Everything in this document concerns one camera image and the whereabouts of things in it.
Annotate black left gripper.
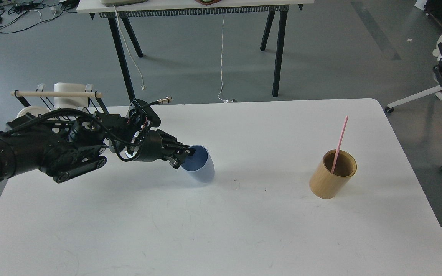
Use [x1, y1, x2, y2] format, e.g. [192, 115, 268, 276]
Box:
[127, 130, 196, 169]

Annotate blue cup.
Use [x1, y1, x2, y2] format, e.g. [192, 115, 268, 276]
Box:
[181, 145, 215, 183]

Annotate pink chopstick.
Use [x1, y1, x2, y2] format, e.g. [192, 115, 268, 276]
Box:
[330, 115, 349, 174]

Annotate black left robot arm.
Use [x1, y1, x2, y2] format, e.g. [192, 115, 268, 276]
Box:
[0, 98, 195, 183]

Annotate bamboo cylinder holder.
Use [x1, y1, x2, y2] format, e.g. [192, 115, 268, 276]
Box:
[309, 149, 357, 199]

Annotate background table black legs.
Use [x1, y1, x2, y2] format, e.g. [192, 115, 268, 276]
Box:
[77, 0, 316, 105]

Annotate white cord left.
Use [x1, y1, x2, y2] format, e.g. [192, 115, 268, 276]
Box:
[114, 5, 147, 91]

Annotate white hanging cable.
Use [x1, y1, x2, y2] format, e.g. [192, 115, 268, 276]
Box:
[218, 13, 234, 103]

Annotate black wire dish rack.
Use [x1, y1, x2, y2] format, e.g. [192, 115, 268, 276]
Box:
[10, 90, 103, 117]

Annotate wooden rack handle rod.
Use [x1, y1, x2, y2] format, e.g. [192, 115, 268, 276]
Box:
[10, 90, 103, 98]

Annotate floor cables and adapters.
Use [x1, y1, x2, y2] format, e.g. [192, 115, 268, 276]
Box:
[0, 0, 80, 41]

